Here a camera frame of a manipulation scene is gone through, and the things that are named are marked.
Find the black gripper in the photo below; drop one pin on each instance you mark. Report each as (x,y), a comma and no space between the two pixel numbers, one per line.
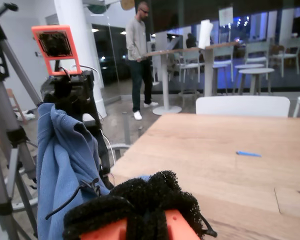
(65,93)

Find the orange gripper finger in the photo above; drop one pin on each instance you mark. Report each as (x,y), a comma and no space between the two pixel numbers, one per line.
(102,230)
(180,225)

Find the blue printed T-shirt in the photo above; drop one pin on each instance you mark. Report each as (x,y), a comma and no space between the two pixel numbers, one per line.
(60,162)

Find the white cloth on floor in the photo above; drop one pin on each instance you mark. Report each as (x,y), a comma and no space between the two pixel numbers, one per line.
(27,116)

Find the grey round stool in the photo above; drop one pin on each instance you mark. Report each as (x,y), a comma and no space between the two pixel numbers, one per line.
(120,147)

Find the white round column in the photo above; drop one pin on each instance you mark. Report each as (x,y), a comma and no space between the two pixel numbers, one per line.
(72,12)

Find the standing man grey sweater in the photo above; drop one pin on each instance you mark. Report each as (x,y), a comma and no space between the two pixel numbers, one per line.
(137,37)

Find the high wooden bar table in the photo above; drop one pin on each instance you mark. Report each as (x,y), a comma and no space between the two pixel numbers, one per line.
(166,87)

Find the short blue tape piece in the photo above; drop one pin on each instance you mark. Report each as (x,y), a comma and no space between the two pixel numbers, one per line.
(250,154)

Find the pale bar chair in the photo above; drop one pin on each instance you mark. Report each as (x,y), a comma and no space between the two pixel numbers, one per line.
(222,53)
(190,60)

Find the white paper roll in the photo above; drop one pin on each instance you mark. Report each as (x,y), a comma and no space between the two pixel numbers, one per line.
(205,32)

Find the white round side table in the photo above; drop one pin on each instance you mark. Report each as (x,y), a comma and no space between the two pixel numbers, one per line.
(247,66)
(256,70)

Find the white poster on glass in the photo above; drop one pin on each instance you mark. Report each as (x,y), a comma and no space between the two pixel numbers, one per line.
(225,15)

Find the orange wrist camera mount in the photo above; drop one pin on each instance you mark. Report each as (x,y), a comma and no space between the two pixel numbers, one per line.
(52,65)

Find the silver camera tripod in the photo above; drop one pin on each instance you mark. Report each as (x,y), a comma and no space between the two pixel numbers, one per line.
(2,120)

